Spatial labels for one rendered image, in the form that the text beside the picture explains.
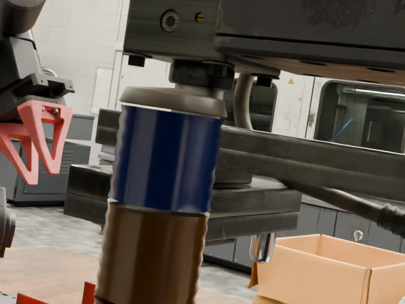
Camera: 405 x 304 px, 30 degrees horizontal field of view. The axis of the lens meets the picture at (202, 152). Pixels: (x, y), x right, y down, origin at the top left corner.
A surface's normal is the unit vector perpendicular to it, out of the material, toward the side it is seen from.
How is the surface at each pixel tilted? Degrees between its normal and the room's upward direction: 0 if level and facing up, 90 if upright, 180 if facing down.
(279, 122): 90
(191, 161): 76
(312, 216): 90
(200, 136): 104
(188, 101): 72
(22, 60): 60
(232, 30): 90
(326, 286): 87
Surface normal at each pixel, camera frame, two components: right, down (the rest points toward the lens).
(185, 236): 0.57, 0.37
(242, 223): 0.84, 0.15
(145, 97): -0.39, -0.33
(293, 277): -0.59, -0.11
